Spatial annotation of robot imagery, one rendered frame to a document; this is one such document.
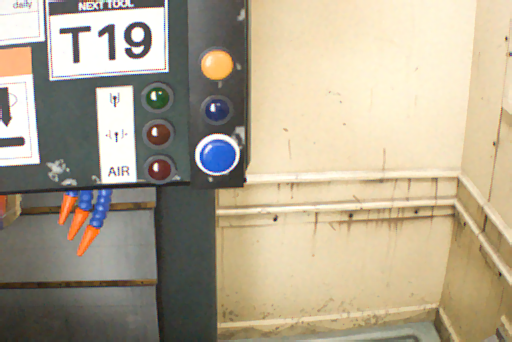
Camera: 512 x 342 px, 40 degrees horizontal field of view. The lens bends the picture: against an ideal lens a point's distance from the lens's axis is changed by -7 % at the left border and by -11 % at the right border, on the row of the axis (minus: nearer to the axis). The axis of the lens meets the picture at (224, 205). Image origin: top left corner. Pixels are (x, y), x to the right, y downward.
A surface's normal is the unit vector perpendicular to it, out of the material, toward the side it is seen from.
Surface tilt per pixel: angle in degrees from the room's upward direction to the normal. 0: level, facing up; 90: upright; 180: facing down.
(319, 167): 90
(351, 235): 90
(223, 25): 90
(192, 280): 90
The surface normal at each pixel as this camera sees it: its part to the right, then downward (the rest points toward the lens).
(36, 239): 0.11, 0.46
